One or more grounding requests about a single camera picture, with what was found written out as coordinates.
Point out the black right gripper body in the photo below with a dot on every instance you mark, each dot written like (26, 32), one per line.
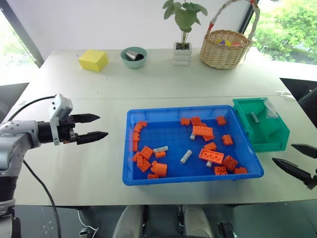
(313, 179)

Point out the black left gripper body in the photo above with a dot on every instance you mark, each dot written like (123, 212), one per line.
(65, 129)

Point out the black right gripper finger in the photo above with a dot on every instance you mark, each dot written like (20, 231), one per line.
(308, 150)
(292, 168)

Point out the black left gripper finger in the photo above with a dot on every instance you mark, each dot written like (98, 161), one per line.
(86, 118)
(91, 137)

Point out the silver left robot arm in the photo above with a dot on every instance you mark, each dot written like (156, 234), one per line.
(15, 138)

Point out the green plastic bin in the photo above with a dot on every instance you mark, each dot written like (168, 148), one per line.
(270, 141)

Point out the clear label card holder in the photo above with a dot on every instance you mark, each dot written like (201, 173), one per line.
(271, 110)

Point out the yellow foam block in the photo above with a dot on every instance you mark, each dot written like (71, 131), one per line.
(92, 60)

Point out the teal bowl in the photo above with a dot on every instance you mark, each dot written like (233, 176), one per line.
(133, 64)

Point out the silver metal cup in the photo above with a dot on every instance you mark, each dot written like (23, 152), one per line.
(131, 55)

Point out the blue plastic tray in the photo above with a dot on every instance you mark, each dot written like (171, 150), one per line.
(178, 138)

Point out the black caster wheel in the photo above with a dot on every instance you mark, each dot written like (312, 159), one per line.
(225, 229)

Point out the grey rounded shape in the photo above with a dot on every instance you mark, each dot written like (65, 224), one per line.
(198, 223)

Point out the white plant pot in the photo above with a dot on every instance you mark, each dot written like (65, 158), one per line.
(182, 55)

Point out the red toy piece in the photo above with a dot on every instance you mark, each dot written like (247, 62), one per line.
(237, 44)

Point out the yellow purple toy piece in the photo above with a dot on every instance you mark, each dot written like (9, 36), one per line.
(223, 42)

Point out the green leafy plant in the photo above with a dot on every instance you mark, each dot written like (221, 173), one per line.
(185, 17)

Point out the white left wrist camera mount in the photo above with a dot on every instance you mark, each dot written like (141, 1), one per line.
(59, 106)

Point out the dark window frame post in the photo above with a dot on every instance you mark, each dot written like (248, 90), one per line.
(22, 32)

